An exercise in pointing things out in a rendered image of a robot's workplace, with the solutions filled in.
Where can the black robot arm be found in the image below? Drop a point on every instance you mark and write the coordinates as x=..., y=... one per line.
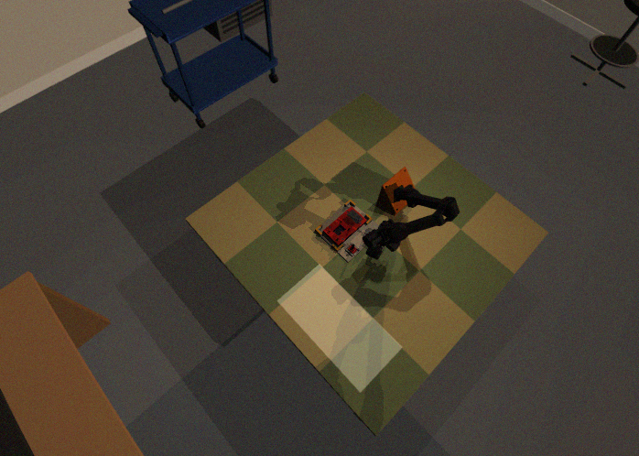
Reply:
x=398, y=232

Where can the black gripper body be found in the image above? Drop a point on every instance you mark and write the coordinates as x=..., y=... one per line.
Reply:
x=375, y=252

